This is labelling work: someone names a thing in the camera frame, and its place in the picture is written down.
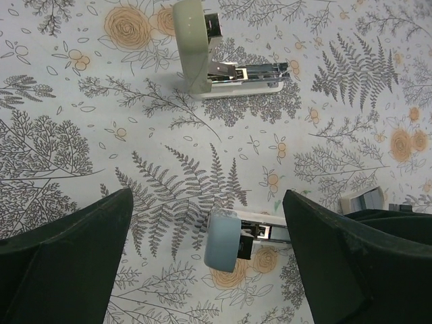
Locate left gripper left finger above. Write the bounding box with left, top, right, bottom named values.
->
left=1, top=188, right=134, bottom=323

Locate floral patterned table mat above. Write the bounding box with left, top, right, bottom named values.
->
left=1, top=1, right=431, bottom=323

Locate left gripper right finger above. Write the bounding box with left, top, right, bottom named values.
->
left=283, top=190, right=431, bottom=323

